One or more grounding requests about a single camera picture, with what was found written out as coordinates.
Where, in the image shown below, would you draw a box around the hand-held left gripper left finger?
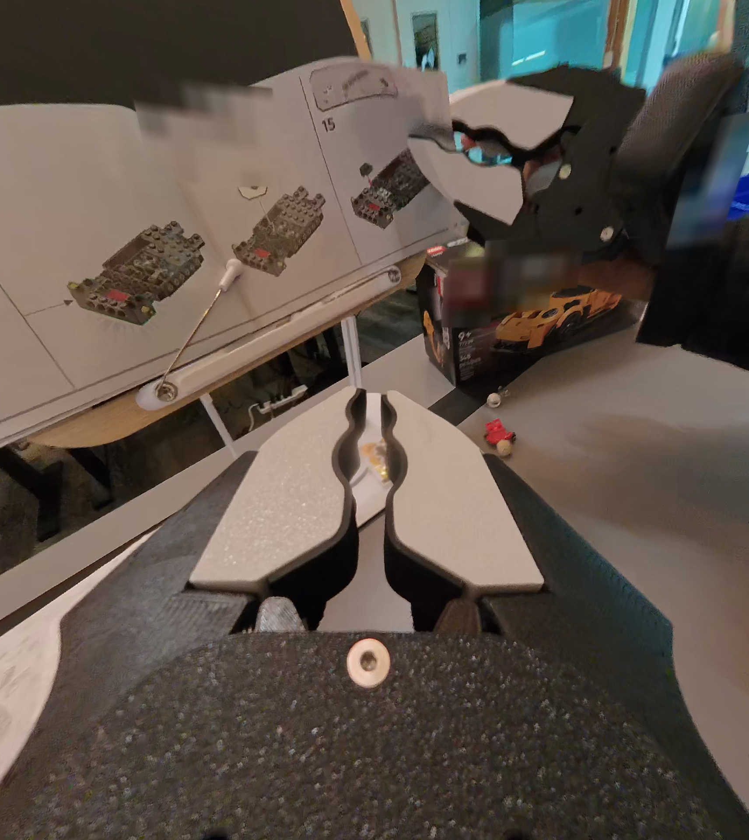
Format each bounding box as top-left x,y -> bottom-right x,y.
189,388 -> 366,591

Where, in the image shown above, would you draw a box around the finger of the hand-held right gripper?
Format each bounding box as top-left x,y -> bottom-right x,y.
447,80 -> 576,152
409,128 -> 528,231

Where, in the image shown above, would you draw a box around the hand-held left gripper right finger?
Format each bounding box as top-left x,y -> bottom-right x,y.
381,390 -> 544,593

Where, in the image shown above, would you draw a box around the toy instruction booklet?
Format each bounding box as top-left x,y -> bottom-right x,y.
0,56 -> 469,460

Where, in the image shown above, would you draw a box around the grey desk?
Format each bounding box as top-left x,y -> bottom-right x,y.
0,320 -> 749,840

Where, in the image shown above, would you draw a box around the person's right hand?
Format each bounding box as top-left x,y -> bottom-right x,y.
576,257 -> 654,302

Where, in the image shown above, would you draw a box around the red toy brick piece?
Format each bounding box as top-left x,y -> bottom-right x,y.
483,419 -> 519,458

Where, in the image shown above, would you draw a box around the small yellow toy pieces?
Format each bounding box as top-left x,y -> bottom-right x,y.
357,439 -> 393,485

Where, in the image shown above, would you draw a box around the white power strip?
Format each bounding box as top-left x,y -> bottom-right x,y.
248,383 -> 311,432

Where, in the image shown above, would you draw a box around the yellow car toy box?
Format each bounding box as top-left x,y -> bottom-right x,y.
415,236 -> 656,397

